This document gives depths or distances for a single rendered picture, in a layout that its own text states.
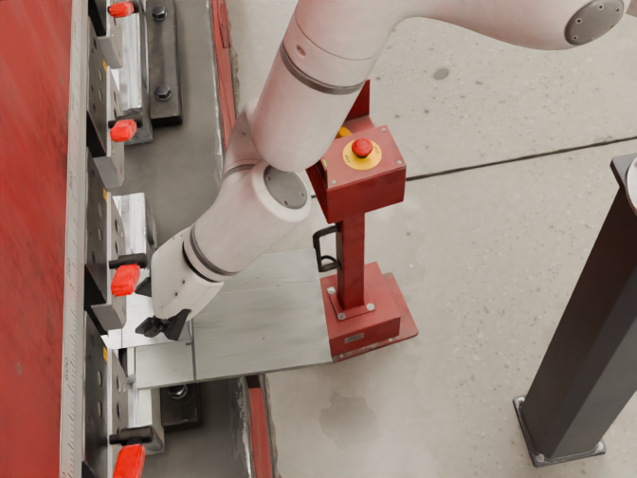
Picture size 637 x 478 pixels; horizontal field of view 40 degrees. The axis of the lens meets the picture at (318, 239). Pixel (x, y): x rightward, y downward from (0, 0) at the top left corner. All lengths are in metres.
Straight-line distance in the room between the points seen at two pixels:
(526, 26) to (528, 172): 1.86
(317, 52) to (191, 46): 0.92
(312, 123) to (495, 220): 1.68
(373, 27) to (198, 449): 0.71
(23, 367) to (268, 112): 0.36
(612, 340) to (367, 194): 0.51
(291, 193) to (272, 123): 0.14
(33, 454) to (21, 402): 0.04
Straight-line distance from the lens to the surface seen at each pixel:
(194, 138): 1.55
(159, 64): 1.64
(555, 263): 2.46
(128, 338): 1.22
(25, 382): 0.67
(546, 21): 0.76
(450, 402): 2.23
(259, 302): 1.22
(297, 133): 0.86
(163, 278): 1.13
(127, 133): 1.01
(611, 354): 1.65
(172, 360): 1.20
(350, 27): 0.78
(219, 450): 1.27
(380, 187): 1.64
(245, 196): 0.98
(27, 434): 0.67
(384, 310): 2.19
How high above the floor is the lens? 2.07
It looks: 58 degrees down
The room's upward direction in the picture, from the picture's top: 4 degrees counter-clockwise
